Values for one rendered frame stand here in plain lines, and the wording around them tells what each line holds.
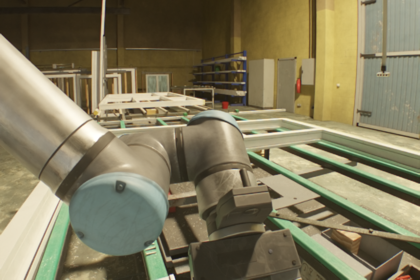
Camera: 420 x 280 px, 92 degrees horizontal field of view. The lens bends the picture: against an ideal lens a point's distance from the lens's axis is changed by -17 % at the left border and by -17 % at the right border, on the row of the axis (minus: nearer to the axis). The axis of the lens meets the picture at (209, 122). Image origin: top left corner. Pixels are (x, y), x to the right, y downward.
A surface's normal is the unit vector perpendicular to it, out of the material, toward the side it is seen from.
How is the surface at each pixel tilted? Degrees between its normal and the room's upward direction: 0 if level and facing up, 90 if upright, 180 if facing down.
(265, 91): 90
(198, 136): 40
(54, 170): 94
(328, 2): 90
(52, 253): 0
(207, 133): 35
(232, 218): 127
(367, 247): 90
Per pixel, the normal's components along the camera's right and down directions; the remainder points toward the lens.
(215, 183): -0.43, -0.56
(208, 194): -0.62, -0.45
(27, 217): 0.00, -0.98
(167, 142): 0.00, -0.55
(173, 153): 0.07, -0.18
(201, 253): 0.12, -0.68
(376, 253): -0.93, 0.07
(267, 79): 0.37, 0.16
